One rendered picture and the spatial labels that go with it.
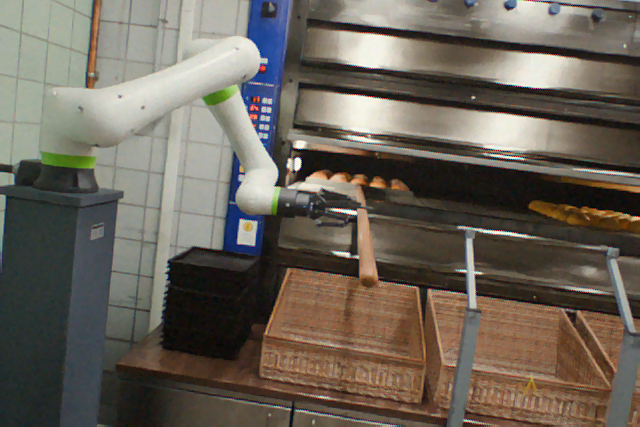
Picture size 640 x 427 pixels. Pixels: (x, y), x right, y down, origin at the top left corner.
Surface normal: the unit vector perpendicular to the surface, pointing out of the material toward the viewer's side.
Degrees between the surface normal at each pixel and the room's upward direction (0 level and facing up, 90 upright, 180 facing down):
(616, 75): 70
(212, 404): 90
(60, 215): 90
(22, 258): 90
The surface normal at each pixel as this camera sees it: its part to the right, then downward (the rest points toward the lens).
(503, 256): -0.03, -0.26
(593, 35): -0.07, 0.08
